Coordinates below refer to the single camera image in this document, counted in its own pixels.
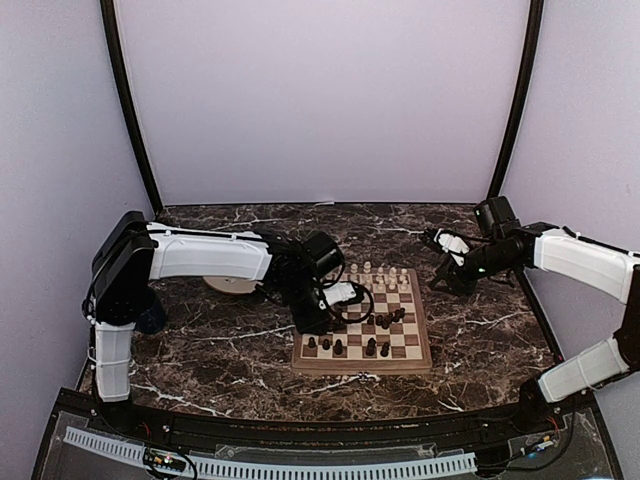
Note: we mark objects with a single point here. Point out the left black frame post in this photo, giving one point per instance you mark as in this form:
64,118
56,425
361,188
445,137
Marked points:
120,75

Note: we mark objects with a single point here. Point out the black frame post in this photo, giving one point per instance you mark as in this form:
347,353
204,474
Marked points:
120,75
520,94

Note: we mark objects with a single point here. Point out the dark chess piece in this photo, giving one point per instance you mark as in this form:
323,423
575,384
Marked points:
338,349

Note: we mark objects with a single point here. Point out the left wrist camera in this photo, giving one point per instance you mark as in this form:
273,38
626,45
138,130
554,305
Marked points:
340,293

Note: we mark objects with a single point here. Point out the wooden chess board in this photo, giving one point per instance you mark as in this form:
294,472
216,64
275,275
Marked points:
385,334

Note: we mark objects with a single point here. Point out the white slotted cable duct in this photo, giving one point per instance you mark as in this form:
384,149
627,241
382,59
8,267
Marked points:
245,463

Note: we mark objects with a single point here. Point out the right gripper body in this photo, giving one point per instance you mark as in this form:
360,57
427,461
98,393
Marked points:
493,261

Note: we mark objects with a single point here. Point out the black front rail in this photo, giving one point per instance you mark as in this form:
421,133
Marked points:
200,431

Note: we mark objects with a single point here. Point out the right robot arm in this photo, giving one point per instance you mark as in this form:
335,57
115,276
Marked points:
593,284

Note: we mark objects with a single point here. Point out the right black frame post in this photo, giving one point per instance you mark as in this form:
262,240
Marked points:
520,94

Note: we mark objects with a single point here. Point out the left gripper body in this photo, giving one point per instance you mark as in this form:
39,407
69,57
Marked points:
295,298

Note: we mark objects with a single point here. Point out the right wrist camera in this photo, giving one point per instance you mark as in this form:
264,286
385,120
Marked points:
439,241

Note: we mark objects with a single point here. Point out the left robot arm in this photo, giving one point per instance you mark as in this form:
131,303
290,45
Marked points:
138,253

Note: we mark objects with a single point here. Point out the cream decorated ceramic plate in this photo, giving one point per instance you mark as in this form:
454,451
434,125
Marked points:
230,285

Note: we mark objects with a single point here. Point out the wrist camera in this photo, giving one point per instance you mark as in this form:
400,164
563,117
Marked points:
340,293
439,241

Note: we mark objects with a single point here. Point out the dark blue mug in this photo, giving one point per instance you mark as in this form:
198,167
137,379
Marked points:
153,318

